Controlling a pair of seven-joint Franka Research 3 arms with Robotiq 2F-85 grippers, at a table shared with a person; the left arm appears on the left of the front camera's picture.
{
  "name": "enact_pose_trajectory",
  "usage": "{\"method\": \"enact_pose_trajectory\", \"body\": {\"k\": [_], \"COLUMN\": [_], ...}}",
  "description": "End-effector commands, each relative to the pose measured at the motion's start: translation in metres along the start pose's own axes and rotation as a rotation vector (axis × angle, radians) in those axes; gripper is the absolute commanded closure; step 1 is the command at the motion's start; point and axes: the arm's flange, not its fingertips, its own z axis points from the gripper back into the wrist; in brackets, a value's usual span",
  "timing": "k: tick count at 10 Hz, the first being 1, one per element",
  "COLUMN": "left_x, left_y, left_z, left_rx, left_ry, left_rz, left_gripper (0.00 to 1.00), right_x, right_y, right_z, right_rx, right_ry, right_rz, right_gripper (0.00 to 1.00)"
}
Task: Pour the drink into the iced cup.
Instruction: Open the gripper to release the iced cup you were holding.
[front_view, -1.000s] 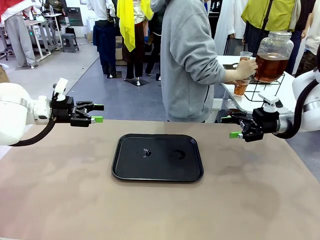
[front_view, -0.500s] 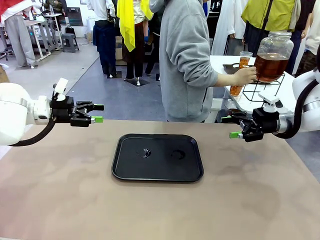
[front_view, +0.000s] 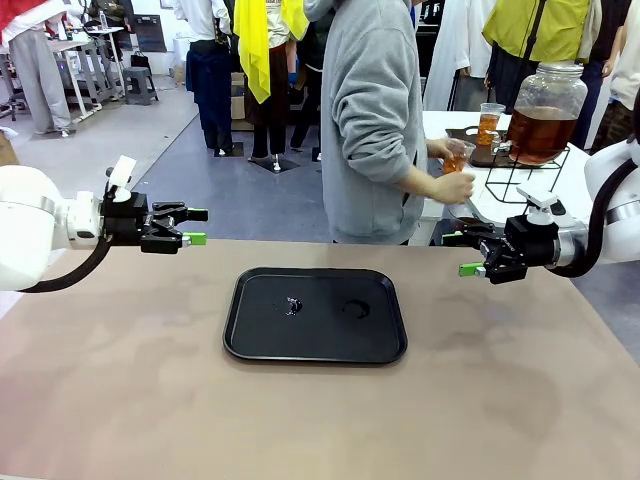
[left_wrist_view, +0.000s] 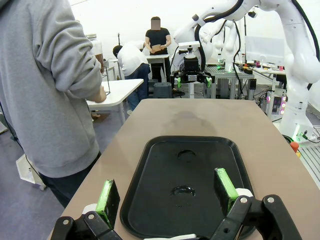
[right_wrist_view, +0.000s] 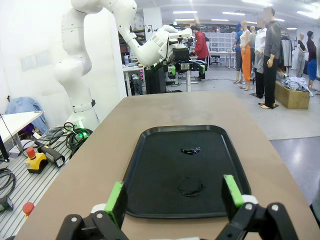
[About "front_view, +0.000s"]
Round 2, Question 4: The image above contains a black right arm hose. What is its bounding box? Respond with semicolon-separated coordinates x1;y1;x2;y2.
547;159;640;279

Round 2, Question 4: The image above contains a glass tea dispenser jar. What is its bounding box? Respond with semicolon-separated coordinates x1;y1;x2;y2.
492;62;589;166

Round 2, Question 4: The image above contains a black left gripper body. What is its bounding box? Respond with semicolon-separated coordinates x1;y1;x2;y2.
101;191;157;247

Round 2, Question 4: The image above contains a dark round bowl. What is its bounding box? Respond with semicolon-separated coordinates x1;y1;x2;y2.
446;198;497;226

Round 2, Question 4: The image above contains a dark tray with handles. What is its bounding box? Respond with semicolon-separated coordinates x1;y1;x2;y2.
444;125;516;170

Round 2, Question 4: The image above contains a grey plastic stool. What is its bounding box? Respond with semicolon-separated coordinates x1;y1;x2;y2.
122;65;160;106

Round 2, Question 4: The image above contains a short clear plastic cup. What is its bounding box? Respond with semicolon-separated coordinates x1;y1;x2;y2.
442;139;477;176

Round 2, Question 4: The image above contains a person's right forearm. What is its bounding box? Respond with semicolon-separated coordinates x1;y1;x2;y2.
402;164;439;199

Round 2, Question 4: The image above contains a person in grey trousers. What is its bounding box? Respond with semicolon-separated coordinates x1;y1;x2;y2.
0;0;76;137

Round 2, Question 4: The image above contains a white side table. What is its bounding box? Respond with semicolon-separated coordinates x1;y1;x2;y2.
421;109;601;236

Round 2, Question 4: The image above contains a person's left hand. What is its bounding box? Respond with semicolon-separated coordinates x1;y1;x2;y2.
427;137;469;162

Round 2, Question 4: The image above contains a figure in navy skirt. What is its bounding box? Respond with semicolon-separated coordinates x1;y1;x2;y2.
172;0;236;157

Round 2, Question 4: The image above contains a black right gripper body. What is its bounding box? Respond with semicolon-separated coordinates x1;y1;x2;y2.
499;214;559;269

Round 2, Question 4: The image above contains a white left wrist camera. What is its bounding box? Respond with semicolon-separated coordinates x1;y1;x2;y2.
105;155;139;204

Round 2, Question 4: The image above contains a dark display panel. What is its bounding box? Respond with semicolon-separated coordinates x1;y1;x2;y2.
127;14;169;54

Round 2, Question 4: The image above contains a person's right hand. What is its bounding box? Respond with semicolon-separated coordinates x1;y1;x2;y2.
432;171;477;206

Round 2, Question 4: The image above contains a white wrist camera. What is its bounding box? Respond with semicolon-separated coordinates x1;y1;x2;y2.
516;183;569;226
105;155;139;204

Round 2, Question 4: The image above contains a person in grey hoodie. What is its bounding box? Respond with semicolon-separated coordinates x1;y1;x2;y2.
302;0;431;246

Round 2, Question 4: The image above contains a person in cream top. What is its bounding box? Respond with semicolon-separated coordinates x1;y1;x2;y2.
602;0;640;156

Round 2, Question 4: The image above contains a white frame desk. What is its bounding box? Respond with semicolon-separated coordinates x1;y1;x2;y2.
47;27;126;124

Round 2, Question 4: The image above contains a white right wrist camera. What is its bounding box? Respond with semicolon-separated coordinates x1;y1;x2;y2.
516;183;569;226

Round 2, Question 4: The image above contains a mannequin in brown skirt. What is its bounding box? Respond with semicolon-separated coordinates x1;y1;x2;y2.
247;0;301;174

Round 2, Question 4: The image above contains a mannequin in dark clothes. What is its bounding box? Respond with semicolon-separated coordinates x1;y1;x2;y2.
289;24;325;162

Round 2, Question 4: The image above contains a black office chair base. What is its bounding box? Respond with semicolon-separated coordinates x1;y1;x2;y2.
0;97;27;122

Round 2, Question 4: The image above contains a tall clear plastic cup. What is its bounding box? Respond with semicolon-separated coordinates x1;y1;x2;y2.
478;102;507;147

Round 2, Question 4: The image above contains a person in yellow-green jacket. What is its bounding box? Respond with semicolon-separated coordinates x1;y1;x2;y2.
482;0;604;116

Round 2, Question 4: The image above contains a black arm hose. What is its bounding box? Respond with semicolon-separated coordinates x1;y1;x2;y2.
17;237;112;294
547;159;640;279

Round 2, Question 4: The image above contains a person in white coat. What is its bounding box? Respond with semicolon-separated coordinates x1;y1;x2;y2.
423;0;496;114

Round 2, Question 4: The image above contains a black plastic serving tray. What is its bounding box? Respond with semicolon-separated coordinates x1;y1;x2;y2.
222;266;409;365

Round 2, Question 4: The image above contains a yellow hanging garment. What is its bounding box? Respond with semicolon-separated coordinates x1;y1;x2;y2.
232;0;311;106

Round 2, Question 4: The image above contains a black wire dispenser stand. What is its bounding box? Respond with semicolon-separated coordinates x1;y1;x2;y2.
485;144;573;204

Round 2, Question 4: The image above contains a brown cardboard box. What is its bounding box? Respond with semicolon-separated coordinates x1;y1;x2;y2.
229;72;247;132
0;130;20;167

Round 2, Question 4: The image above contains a black left arm hose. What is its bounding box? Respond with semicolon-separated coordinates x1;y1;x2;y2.
17;237;112;294

